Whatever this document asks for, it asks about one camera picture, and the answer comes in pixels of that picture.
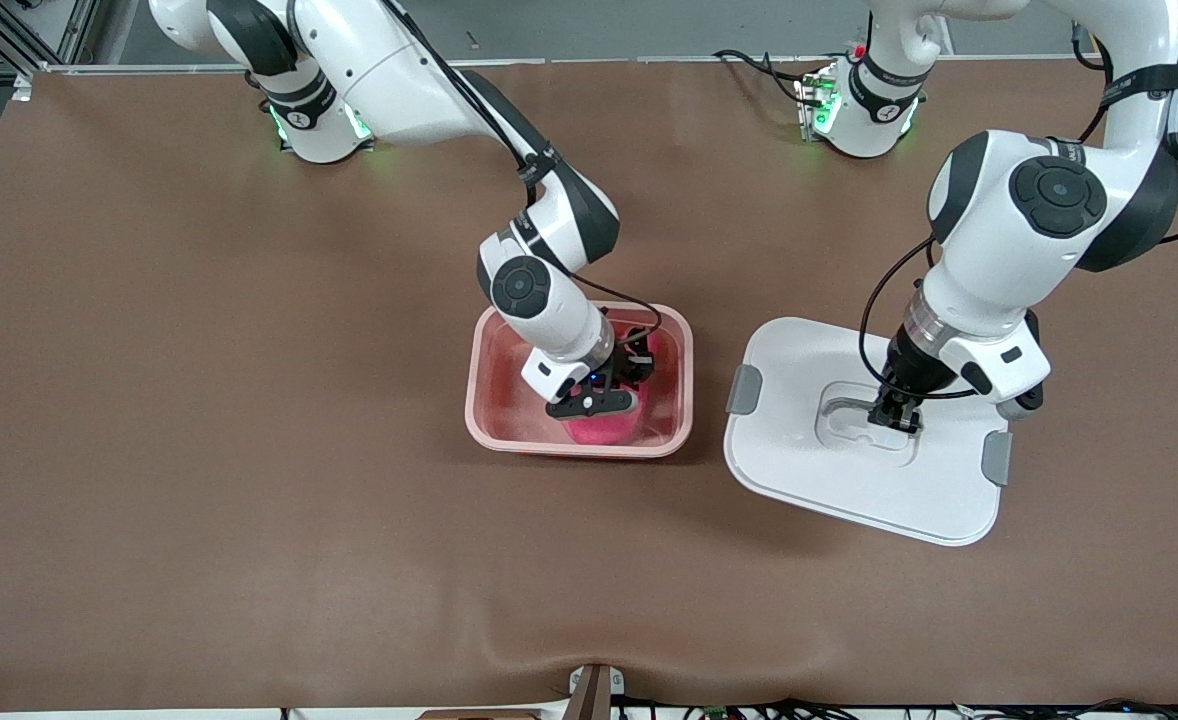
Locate silver table edge rail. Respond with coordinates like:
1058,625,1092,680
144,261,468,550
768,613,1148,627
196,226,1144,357
39,55,1150,74

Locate brown table mat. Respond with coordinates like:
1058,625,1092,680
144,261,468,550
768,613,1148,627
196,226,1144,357
0,58,1178,713

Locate pink plush toy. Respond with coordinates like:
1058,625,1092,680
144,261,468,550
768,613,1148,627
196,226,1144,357
561,333,664,447

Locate white box lid grey latches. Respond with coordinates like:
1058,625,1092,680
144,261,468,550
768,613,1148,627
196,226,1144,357
723,316,1013,548

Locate black cable bundle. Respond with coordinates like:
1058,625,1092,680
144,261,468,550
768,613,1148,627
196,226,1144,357
614,697,1178,720

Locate black left arm base cable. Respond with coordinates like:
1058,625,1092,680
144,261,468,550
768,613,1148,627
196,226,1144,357
714,48,820,106

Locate pink plastic box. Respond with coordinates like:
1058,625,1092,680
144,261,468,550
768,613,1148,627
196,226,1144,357
464,302,696,460

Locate metal clamp bracket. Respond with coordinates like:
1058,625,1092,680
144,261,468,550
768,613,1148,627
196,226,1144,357
563,664,627,720

